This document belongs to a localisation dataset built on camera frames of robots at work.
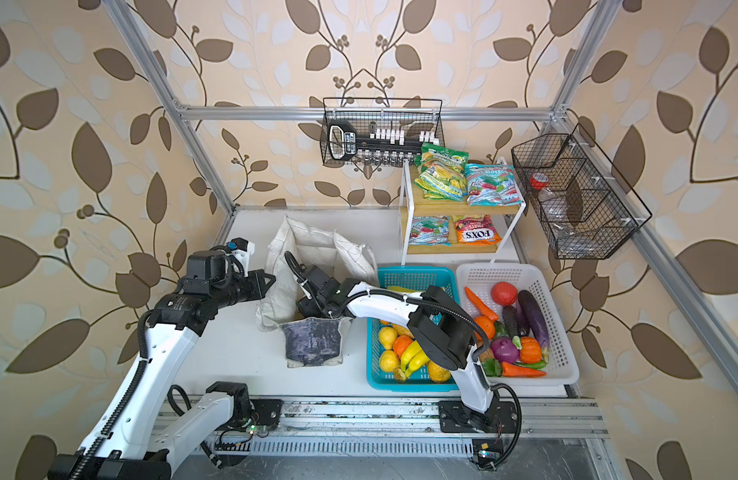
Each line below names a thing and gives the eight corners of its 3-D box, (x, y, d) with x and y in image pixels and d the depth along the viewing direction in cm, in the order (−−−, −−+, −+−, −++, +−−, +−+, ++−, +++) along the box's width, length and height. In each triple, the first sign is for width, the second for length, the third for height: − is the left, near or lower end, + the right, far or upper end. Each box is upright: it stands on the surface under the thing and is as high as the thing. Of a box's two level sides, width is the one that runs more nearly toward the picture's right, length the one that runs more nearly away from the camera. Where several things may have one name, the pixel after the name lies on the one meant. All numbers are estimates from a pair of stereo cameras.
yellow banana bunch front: (406, 379, 80) (408, 372, 75) (394, 359, 83) (395, 351, 78) (426, 366, 82) (429, 359, 77) (414, 347, 86) (416, 338, 81)
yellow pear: (379, 349, 85) (379, 346, 83) (379, 330, 88) (379, 326, 86) (397, 349, 85) (398, 346, 83) (396, 330, 88) (397, 326, 86)
